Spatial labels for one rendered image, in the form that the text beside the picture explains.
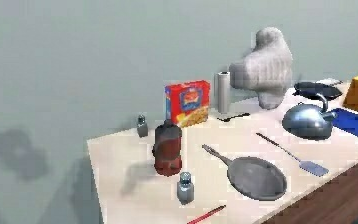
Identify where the grey salt shaker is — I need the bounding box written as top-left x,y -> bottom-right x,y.
136,114 -> 149,138
176,171 -> 195,205

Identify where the black shallow pan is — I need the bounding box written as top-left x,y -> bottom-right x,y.
292,81 -> 344,101

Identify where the red cereal box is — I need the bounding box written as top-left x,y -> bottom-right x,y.
164,79 -> 211,129

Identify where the red pencil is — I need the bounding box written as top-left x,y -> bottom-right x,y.
186,204 -> 227,224

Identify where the blue tray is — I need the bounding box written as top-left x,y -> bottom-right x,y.
330,107 -> 358,141

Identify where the silver kettle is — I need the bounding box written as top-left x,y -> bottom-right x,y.
281,93 -> 338,141

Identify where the dark red bottle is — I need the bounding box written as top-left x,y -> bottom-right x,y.
152,119 -> 184,177

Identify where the grey paper towel roll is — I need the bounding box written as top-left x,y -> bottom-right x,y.
214,70 -> 232,115

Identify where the grey blue spatula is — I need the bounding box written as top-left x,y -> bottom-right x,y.
255,132 -> 330,178

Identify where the black spoon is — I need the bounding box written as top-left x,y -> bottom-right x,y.
216,112 -> 251,123

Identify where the grey frying pan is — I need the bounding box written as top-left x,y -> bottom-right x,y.
201,143 -> 288,202

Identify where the brown wooden counter cabinet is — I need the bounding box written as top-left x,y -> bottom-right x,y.
86,79 -> 358,224

